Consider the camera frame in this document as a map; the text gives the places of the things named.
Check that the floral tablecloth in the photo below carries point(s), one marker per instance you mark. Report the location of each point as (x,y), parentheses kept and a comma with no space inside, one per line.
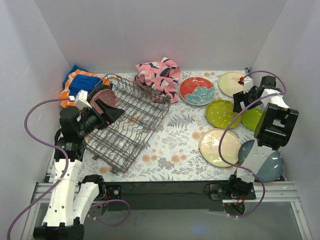
(171,154)

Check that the olive green dotted plate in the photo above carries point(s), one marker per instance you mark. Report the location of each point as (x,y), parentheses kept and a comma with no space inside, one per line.
(220,113)

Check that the grey blue plate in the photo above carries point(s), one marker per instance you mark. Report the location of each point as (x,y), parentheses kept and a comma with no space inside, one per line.
(272,168)

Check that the cream and green plate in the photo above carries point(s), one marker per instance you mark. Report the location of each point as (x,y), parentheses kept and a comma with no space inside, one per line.
(209,147)

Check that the black base bar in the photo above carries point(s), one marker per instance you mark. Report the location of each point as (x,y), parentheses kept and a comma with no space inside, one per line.
(165,195)

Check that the orange and blue cloth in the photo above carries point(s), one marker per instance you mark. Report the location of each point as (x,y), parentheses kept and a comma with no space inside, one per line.
(80,79)

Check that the dark teal plate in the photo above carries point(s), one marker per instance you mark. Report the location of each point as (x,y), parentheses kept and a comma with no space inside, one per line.
(98,89)

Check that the lime green plate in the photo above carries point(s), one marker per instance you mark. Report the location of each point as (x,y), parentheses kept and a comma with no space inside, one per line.
(251,117)

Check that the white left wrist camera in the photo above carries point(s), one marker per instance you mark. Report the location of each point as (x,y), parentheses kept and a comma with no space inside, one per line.
(80,100)

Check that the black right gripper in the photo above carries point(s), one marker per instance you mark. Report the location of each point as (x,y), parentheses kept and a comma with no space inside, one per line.
(241,100)

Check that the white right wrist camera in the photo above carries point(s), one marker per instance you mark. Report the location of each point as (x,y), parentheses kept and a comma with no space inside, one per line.
(247,83)

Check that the pink dotted plate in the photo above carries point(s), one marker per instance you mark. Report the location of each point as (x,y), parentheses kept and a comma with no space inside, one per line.
(107,96)

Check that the grey wire dish rack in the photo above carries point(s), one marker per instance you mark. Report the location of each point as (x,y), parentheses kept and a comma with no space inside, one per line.
(120,143)

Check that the red plate with teal flower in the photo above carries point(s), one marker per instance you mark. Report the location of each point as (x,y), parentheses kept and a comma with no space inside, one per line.
(197,91)

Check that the pink patterned cloth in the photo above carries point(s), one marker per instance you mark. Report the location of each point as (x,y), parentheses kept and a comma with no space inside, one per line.
(161,76)

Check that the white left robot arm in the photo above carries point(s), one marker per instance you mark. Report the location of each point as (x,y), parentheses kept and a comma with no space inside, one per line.
(64,219)

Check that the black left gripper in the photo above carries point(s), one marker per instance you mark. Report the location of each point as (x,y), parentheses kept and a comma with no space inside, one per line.
(100,116)

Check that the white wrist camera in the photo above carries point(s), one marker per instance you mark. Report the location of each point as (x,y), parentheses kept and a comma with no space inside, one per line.
(247,83)
(80,100)

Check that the aluminium rail frame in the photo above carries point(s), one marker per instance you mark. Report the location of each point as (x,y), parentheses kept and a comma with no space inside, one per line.
(281,191)

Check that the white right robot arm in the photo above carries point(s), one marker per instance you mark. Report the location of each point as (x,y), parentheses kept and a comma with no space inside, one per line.
(273,130)

